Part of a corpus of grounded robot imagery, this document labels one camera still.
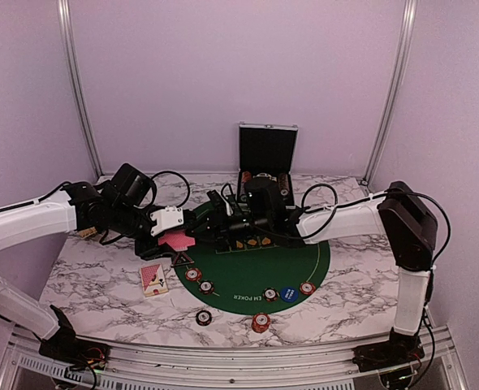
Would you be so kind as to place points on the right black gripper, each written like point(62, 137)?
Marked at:
point(218, 227)

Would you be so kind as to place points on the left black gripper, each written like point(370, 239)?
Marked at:
point(148, 251)

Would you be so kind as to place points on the triangular black red dealer button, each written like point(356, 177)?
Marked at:
point(181, 259)

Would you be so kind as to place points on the red 5 chips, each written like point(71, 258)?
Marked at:
point(307, 288)
point(193, 274)

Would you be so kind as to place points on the black 100 chips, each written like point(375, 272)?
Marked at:
point(270, 294)
point(206, 287)

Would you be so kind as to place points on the black red 100 chip stack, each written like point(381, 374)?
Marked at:
point(203, 318)

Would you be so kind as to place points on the blue small blind button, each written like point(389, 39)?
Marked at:
point(289, 294)

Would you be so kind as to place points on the red yellow 5 chip stack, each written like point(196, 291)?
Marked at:
point(260, 322)

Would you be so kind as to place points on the red playing card deck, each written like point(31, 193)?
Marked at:
point(177, 240)

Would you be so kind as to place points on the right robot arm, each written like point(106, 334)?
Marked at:
point(402, 219)

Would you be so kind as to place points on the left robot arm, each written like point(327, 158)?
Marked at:
point(70, 207)

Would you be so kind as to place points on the playing card box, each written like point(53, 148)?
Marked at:
point(153, 280)

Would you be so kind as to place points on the left chip row in case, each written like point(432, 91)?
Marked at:
point(245, 177)

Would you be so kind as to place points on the chip row in case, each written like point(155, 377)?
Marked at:
point(245, 177)
point(284, 185)

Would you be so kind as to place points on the card deck in case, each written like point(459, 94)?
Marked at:
point(264, 175)

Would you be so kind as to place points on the woven bamboo basket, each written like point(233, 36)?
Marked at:
point(87, 232)

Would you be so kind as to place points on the round green poker mat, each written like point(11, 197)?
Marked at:
point(241, 276)

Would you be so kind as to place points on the right chip row in case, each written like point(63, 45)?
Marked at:
point(284, 185)

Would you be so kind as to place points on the aluminium poker chip case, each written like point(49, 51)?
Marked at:
point(266, 148)

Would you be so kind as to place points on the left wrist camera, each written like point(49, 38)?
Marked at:
point(165, 219)

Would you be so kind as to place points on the left aluminium frame post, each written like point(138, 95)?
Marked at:
point(66, 28)

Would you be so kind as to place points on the aluminium frame post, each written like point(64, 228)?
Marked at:
point(66, 28)
point(397, 75)

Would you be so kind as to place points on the front aluminium rail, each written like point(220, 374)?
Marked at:
point(139, 366)

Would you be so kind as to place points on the right aluminium frame post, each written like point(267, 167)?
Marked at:
point(397, 75)

